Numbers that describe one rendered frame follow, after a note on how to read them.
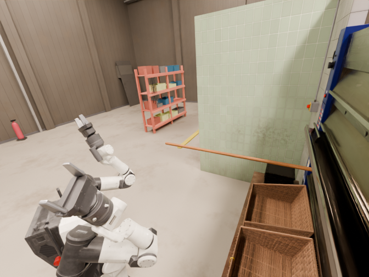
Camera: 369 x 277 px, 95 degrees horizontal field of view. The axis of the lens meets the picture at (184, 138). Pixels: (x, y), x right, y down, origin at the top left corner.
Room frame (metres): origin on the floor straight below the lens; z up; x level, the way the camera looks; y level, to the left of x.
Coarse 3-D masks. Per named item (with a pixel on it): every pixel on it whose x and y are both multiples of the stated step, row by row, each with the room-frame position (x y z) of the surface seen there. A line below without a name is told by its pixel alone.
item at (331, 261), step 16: (304, 128) 1.35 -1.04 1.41; (320, 144) 1.04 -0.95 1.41; (320, 160) 0.83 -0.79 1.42; (336, 176) 0.70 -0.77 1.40; (336, 192) 0.58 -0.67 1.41; (320, 208) 0.50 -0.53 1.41; (336, 208) 0.49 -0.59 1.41; (352, 208) 0.50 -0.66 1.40; (336, 224) 0.42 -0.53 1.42; (352, 224) 0.43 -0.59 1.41; (352, 240) 0.37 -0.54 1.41; (368, 240) 0.37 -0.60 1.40; (352, 256) 0.32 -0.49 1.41; (368, 256) 0.32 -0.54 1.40; (336, 272) 0.27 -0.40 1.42; (352, 272) 0.27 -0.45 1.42; (368, 272) 0.28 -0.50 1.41
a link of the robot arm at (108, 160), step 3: (93, 156) 0.96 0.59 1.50; (108, 156) 1.03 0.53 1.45; (114, 156) 1.02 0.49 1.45; (105, 159) 1.00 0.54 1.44; (108, 159) 1.01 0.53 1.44; (111, 159) 1.00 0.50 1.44; (114, 159) 0.99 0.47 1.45; (117, 159) 1.00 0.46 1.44; (102, 162) 0.97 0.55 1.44; (105, 162) 0.98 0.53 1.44; (108, 162) 0.99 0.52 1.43; (111, 162) 0.97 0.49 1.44; (114, 162) 0.98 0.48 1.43; (108, 165) 0.98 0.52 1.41; (111, 165) 0.98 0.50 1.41
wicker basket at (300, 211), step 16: (256, 192) 1.47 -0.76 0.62; (288, 192) 1.33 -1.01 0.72; (304, 192) 1.21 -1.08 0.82; (256, 208) 1.28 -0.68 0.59; (272, 208) 1.26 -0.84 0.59; (288, 208) 1.25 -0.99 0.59; (304, 208) 1.05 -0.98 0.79; (256, 224) 0.97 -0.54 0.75; (272, 224) 1.08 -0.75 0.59; (288, 224) 1.07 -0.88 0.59; (304, 224) 0.93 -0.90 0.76
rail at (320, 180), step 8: (312, 144) 0.99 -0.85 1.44; (312, 152) 0.89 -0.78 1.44; (320, 168) 0.73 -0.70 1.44; (320, 176) 0.66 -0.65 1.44; (320, 184) 0.61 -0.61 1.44; (320, 192) 0.57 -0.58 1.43; (328, 200) 0.51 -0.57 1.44; (328, 208) 0.47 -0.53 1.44; (328, 216) 0.44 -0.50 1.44; (328, 224) 0.41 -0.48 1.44; (328, 232) 0.39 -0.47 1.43; (336, 232) 0.38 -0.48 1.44; (336, 240) 0.35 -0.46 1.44; (336, 248) 0.32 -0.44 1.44; (336, 256) 0.31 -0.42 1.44; (336, 264) 0.29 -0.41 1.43; (344, 264) 0.28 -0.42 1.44; (344, 272) 0.26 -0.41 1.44
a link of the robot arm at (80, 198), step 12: (72, 180) 0.42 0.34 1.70; (84, 180) 0.41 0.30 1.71; (72, 192) 0.38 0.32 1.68; (84, 192) 0.38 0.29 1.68; (96, 192) 0.42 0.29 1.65; (60, 204) 0.35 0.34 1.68; (72, 204) 0.34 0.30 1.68; (84, 204) 0.37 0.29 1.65; (96, 204) 0.40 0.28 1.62; (108, 204) 0.41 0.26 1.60; (84, 216) 0.37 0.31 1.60; (96, 216) 0.38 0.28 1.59
